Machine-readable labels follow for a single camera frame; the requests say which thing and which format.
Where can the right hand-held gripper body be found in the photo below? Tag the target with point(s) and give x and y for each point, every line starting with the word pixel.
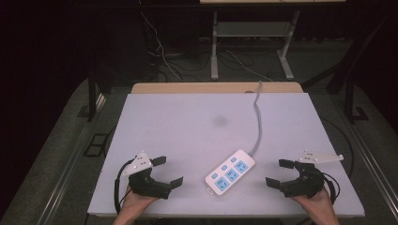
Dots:
pixel 308 181

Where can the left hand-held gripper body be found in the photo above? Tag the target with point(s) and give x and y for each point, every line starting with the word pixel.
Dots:
pixel 147 184

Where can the white power strip blue sockets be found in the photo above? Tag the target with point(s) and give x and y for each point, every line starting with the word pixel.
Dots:
pixel 230 172

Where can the person's left hand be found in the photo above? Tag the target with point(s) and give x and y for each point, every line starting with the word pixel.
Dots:
pixel 134 203

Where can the person's right hand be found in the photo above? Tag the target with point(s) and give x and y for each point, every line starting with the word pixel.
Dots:
pixel 319 204

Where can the black stand with foot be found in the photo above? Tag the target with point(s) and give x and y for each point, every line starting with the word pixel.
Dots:
pixel 350 103

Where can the black stand leg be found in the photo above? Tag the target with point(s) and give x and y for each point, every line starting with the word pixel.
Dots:
pixel 91 100

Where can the grey metal stand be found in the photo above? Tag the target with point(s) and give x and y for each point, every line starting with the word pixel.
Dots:
pixel 214 53

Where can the black floor bracket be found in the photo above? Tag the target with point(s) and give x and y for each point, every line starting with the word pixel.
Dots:
pixel 95 145

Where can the metal floor rail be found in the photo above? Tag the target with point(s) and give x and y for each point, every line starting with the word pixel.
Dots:
pixel 372 162
pixel 72 162

